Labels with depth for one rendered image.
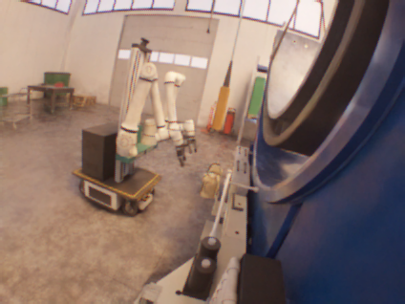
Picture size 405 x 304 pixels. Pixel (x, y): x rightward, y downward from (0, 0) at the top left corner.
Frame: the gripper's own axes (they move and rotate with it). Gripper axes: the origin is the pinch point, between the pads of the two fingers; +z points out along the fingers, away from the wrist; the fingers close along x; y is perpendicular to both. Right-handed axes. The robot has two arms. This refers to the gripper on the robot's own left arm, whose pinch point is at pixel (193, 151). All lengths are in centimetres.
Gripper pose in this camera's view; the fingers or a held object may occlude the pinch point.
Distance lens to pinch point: 215.0
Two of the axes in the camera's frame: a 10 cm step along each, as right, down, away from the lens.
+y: 9.3, -1.1, -3.5
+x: 3.4, -1.0, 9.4
